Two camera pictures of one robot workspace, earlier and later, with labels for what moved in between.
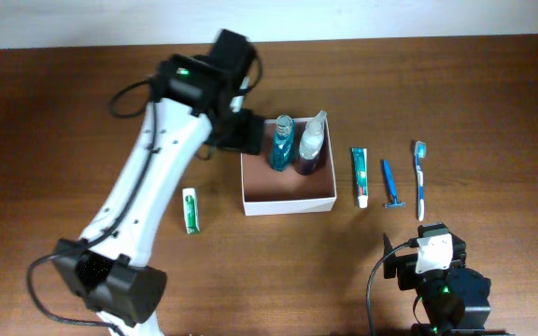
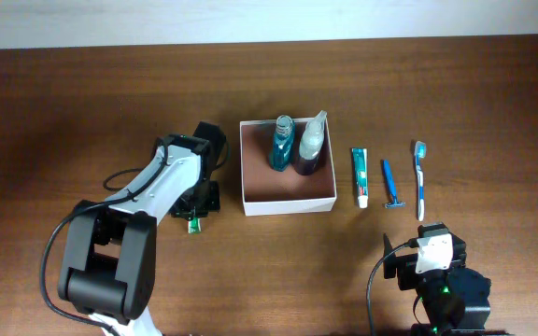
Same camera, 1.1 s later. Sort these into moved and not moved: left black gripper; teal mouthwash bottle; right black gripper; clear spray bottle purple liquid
Moved: left black gripper
Not moved: right black gripper; clear spray bottle purple liquid; teal mouthwash bottle
